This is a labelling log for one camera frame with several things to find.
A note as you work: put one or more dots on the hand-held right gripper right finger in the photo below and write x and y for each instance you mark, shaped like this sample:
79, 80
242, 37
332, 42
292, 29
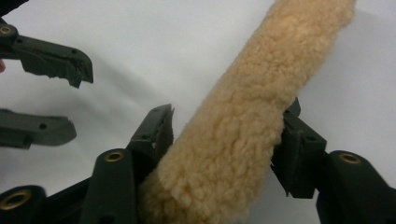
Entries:
300, 155

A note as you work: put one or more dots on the white table sheet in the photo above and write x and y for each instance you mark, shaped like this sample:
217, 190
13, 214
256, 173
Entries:
155, 46

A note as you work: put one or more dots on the wooden tray with round holes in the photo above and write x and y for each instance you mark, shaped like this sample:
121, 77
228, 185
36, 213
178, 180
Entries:
249, 109

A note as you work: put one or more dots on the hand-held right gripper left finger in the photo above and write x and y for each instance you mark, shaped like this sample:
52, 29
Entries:
152, 137

